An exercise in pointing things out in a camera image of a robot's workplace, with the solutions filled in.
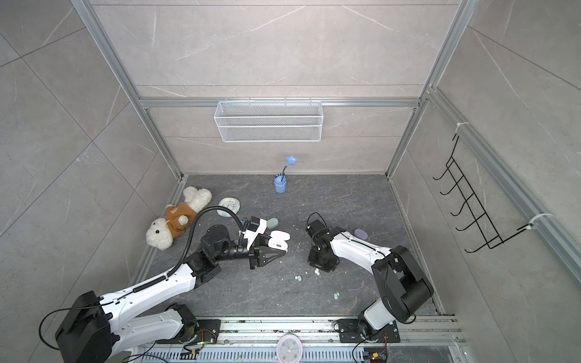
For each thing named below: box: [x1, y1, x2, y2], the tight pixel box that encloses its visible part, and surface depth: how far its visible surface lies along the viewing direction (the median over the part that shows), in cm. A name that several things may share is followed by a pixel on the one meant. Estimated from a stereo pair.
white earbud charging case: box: [267, 229, 291, 252], surface depth 66 cm
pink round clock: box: [276, 332, 304, 363], surface depth 70 cm
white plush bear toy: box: [145, 186, 213, 252], surface depth 92 cm
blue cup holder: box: [273, 173, 287, 194], surface depth 110 cm
